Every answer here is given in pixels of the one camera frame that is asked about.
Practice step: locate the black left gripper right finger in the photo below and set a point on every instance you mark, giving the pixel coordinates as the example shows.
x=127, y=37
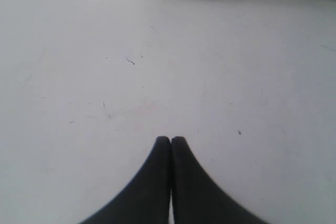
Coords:
x=196, y=198

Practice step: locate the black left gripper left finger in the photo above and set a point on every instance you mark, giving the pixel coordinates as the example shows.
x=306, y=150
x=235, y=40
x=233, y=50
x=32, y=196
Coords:
x=146, y=198

